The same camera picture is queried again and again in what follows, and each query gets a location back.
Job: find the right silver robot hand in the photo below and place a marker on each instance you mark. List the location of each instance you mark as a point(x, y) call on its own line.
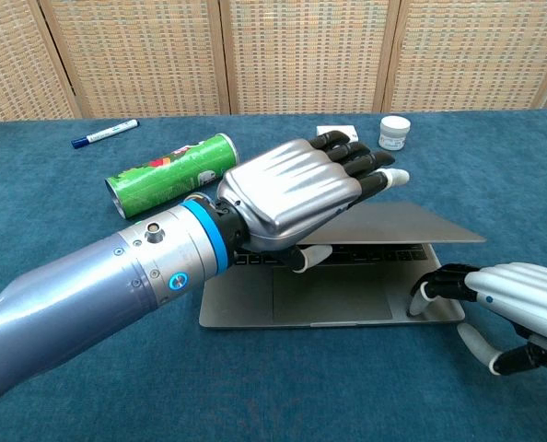
point(499, 304)

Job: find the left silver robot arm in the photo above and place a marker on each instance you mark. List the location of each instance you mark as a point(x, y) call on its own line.
point(98, 290)

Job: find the silver laptop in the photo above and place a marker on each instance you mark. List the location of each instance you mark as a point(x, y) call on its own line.
point(347, 267)

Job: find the white round jar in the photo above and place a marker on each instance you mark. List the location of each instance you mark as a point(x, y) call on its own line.
point(394, 132)

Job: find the woven folding screen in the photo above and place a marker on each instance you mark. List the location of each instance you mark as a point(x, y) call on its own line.
point(273, 55)

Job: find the blue table mat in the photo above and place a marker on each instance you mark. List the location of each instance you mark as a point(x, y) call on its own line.
point(273, 276)

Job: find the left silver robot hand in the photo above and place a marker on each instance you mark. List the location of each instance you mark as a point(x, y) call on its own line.
point(296, 198)

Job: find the white small box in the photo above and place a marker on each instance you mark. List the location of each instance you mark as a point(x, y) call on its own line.
point(342, 132)

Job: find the green chip can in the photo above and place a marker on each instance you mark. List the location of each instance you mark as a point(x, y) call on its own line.
point(172, 177)

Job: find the blue capped whiteboard marker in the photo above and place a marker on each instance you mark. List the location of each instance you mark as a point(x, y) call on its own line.
point(104, 133)

